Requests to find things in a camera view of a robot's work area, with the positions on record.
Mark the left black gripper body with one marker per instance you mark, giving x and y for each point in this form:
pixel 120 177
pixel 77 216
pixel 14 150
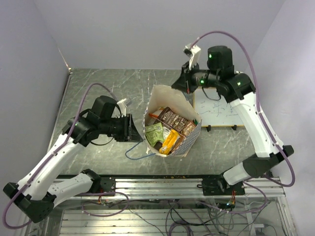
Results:
pixel 123 132

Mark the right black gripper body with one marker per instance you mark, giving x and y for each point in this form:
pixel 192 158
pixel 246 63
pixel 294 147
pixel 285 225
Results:
pixel 185 68

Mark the green snack packet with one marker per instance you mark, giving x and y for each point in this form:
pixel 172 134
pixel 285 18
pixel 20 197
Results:
pixel 154 134

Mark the checkered paper bag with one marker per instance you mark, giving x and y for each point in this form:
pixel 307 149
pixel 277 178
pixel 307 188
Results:
pixel 165 96

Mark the yellow snack bar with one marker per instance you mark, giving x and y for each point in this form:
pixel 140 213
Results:
pixel 169 142

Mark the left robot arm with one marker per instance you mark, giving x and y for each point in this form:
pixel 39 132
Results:
pixel 36 195

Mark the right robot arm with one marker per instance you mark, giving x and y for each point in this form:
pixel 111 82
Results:
pixel 239 91

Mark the brown snack bag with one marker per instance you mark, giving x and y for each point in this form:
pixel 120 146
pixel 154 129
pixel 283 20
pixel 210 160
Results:
pixel 176 122

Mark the orange snack packet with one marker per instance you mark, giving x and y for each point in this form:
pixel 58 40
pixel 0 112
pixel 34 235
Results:
pixel 157 113

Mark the white labelled snack packet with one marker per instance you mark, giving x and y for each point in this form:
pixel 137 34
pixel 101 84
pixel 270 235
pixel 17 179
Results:
pixel 167 131

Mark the white whiteboard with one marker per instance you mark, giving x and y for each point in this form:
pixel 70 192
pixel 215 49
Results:
pixel 214 111

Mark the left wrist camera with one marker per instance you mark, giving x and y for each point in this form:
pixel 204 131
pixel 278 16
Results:
pixel 123 105

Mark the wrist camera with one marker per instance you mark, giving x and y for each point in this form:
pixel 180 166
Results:
pixel 193 52
pixel 123 105

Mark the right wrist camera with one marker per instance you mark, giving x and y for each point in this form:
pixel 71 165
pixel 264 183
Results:
pixel 193 52

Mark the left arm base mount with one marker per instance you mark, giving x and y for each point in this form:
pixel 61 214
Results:
pixel 105 185

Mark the aluminium rail frame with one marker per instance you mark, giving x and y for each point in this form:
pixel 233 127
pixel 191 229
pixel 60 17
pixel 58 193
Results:
pixel 149 179

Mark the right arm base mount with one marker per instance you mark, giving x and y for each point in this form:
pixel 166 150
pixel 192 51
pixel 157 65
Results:
pixel 217 186

